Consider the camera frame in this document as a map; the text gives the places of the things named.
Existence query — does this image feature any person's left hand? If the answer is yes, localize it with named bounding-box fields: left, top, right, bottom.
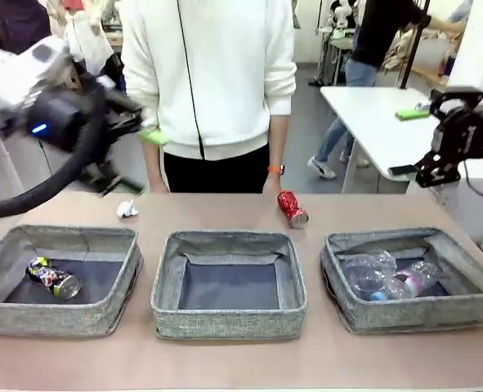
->
left=262, top=174, right=285, bottom=194

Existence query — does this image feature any crushed red soda can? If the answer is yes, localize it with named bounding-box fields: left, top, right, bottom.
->
left=276, top=190, right=310, bottom=229

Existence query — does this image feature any black slanted pole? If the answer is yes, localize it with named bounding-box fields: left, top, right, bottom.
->
left=400, top=0, right=430, bottom=89

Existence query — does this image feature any person's left forearm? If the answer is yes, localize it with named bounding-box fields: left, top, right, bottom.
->
left=265, top=114, right=292, bottom=167

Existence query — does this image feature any crumpled white paper ball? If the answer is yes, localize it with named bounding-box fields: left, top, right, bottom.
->
left=116, top=199, right=140, bottom=221

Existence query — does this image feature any grey fabric basket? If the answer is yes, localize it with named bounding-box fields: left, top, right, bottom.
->
left=0, top=224, right=144, bottom=339
left=319, top=227, right=483, bottom=336
left=150, top=230, right=309, bottom=341

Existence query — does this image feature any bystander in white coat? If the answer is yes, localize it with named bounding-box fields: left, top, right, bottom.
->
left=63, top=0, right=115, bottom=78

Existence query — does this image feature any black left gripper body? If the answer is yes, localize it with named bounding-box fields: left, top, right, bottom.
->
left=24, top=90, right=116, bottom=153

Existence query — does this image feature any black cord on sweater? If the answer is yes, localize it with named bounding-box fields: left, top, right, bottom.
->
left=177, top=0, right=207, bottom=161

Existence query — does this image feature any bystander in black top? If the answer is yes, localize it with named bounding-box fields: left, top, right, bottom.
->
left=308, top=0, right=432, bottom=180

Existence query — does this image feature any crushed clear plastic bottle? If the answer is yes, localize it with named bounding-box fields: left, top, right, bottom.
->
left=369, top=261, right=444, bottom=302

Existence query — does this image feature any red blue bottle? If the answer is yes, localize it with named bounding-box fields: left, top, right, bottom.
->
left=440, top=51, right=457, bottom=78

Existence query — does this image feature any bystander in dark clothes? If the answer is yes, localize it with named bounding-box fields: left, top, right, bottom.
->
left=0, top=0, right=52, bottom=56

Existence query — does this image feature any white table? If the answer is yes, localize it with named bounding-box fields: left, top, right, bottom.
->
left=320, top=85, right=446, bottom=195

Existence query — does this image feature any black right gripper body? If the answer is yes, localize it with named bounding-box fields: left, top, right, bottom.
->
left=431, top=104, right=483, bottom=160

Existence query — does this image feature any person's right forearm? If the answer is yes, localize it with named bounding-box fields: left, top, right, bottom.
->
left=141, top=136, right=171, bottom=185

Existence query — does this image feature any person in white sweater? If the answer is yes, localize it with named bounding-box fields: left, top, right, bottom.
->
left=120, top=0, right=298, bottom=195

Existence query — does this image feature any crushed black soda can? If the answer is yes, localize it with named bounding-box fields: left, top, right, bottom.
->
left=27, top=256, right=82, bottom=301

